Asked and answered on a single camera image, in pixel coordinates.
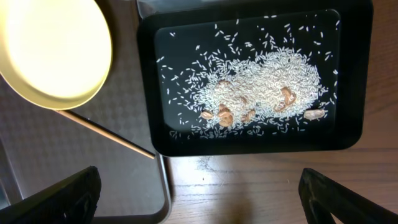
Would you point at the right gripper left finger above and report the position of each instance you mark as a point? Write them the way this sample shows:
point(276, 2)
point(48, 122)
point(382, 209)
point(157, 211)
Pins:
point(72, 200)

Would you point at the black waste tray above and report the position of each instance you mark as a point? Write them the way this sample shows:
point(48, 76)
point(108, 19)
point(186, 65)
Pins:
point(352, 55)

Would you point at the wooden chopstick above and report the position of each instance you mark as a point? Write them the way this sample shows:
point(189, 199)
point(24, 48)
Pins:
point(108, 134)

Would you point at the rice pile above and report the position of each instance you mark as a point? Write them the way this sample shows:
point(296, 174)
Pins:
point(253, 77)

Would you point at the clear plastic bin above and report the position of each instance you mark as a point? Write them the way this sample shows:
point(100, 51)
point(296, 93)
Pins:
point(150, 7)

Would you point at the brown serving tray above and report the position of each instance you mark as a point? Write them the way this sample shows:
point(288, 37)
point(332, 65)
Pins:
point(40, 147)

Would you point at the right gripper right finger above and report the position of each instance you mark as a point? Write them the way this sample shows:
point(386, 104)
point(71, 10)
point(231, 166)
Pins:
point(323, 199)

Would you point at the yellow plate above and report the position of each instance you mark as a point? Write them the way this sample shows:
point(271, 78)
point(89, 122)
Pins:
point(55, 54)

